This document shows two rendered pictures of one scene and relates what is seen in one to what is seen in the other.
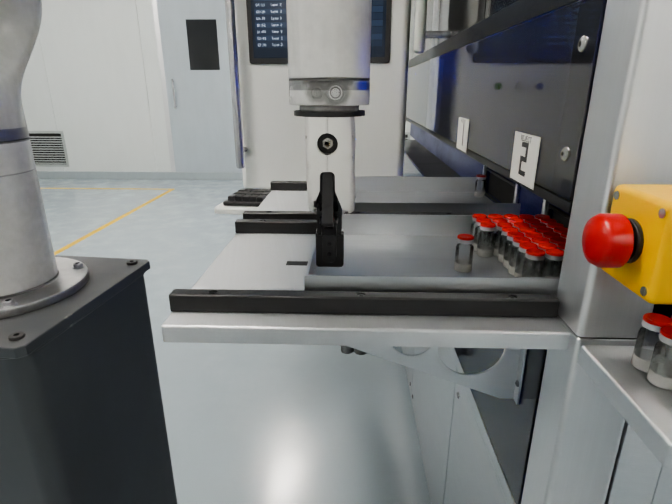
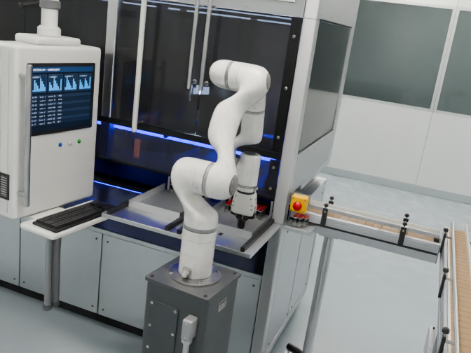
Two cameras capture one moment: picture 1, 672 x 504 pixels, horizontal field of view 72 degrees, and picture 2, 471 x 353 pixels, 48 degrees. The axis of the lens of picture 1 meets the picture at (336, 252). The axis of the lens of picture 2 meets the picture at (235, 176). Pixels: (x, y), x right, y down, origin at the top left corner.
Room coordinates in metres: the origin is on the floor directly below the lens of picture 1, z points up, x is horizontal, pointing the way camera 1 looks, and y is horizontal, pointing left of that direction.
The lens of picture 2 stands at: (-0.06, 2.05, 1.74)
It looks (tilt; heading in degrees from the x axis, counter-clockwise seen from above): 16 degrees down; 287
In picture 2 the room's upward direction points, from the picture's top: 8 degrees clockwise
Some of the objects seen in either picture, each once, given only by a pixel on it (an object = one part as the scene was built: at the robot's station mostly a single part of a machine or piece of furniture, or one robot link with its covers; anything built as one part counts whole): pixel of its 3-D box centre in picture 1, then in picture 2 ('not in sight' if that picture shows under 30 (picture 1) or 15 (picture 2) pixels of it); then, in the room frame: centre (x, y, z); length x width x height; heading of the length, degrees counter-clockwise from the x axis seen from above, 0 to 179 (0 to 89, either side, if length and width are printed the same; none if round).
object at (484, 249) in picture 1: (486, 239); not in sight; (0.61, -0.21, 0.91); 0.02 x 0.02 x 0.05
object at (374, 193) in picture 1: (412, 196); (171, 199); (0.92, -0.15, 0.90); 0.34 x 0.26 x 0.04; 88
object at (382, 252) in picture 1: (442, 252); (237, 217); (0.58, -0.14, 0.90); 0.34 x 0.26 x 0.04; 88
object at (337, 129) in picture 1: (329, 155); (244, 201); (0.51, 0.01, 1.03); 0.10 x 0.08 x 0.11; 178
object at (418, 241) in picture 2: not in sight; (364, 224); (0.03, -0.38, 0.92); 0.69 x 0.16 x 0.16; 178
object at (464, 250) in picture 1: (464, 254); not in sight; (0.55, -0.16, 0.90); 0.02 x 0.02 x 0.04
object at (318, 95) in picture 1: (329, 95); (247, 187); (0.51, 0.01, 1.09); 0.09 x 0.08 x 0.03; 178
